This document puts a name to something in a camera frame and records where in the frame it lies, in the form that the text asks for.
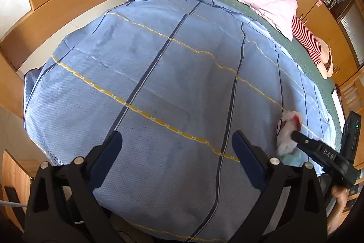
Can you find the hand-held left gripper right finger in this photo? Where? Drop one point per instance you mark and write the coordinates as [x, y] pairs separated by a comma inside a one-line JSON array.
[[247, 154]]

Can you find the person's right forearm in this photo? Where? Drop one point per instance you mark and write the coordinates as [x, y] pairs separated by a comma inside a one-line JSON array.
[[335, 217]]

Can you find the plush doll with striped legs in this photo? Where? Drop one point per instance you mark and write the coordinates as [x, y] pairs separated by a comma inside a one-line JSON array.
[[308, 41]]

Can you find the person's right hand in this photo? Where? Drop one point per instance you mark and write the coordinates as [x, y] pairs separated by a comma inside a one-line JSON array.
[[341, 194]]

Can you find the white bedside board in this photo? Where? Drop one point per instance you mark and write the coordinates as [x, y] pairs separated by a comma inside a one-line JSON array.
[[338, 106]]

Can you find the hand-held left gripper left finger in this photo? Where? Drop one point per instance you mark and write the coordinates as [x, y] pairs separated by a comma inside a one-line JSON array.
[[109, 152]]

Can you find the blue checked blanket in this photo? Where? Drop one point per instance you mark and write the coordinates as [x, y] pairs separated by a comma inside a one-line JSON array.
[[170, 83]]

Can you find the white plastic wrapper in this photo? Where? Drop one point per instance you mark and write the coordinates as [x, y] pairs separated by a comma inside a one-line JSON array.
[[287, 129]]

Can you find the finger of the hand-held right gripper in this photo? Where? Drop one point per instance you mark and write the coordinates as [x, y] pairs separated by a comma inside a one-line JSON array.
[[318, 149]]

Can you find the wooden wardrobe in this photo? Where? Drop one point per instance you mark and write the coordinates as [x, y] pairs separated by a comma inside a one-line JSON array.
[[318, 15]]

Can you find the wooden bed frame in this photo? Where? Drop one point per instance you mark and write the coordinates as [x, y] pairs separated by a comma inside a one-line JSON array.
[[71, 6]]

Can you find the light blue plastic wrapper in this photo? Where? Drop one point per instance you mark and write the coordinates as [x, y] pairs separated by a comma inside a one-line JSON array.
[[294, 160]]

